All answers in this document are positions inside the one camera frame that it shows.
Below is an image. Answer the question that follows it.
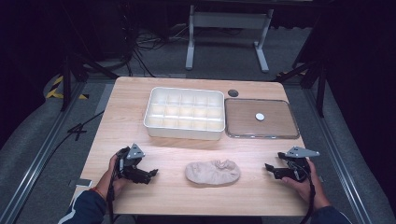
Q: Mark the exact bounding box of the red bracelet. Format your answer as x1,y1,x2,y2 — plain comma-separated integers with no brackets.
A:
89,187,106,201

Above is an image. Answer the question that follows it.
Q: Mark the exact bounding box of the bundle of black floor cables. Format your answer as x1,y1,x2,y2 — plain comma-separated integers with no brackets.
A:
122,26,190,77

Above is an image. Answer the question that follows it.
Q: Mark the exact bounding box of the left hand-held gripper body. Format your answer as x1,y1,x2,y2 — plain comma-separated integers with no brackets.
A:
115,143,149,185

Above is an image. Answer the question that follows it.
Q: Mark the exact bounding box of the white metal desk frame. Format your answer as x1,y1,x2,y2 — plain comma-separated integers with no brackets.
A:
185,4,275,74

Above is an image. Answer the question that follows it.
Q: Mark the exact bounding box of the person's left hand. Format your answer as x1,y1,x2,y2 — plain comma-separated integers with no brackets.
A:
94,154,133,202

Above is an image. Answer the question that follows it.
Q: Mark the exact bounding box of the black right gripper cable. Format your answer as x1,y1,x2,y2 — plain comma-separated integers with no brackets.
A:
298,160,317,224

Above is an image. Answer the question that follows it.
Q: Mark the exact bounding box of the grey tape piece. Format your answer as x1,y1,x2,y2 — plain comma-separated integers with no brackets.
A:
68,178,93,189

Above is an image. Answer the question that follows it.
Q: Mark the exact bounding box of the beige sock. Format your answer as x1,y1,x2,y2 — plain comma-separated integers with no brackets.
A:
185,159,241,187

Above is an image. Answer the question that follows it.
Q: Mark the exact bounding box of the white compartment storage box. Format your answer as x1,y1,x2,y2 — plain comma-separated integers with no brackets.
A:
143,86,226,141

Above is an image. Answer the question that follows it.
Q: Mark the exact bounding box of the yellow and black floor tape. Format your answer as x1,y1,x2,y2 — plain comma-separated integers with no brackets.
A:
45,76,90,101

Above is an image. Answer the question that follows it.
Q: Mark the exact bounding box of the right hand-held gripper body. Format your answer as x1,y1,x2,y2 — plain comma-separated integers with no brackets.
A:
277,147,320,183

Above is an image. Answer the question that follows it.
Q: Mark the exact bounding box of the clear lid with white knob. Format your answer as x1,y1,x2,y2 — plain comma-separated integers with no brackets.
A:
223,98,301,140

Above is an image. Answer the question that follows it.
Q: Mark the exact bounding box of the person's right hand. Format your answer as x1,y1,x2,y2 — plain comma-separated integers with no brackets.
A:
281,159,332,212

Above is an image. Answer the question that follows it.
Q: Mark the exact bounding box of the metal floor rail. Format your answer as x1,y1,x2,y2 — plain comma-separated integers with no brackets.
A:
303,87,375,224
0,82,89,224

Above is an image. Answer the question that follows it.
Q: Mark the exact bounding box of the black cross tape mark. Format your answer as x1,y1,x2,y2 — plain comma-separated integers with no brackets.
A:
67,123,88,142

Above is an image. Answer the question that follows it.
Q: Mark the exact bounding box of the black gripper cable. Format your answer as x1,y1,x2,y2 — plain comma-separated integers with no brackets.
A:
106,160,120,224
298,160,317,224

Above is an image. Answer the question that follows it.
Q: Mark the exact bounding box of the black tripod stand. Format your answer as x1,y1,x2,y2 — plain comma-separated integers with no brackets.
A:
274,59,328,119
60,52,120,112

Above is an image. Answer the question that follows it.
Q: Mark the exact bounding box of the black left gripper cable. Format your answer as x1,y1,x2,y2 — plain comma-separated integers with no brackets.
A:
106,160,120,224

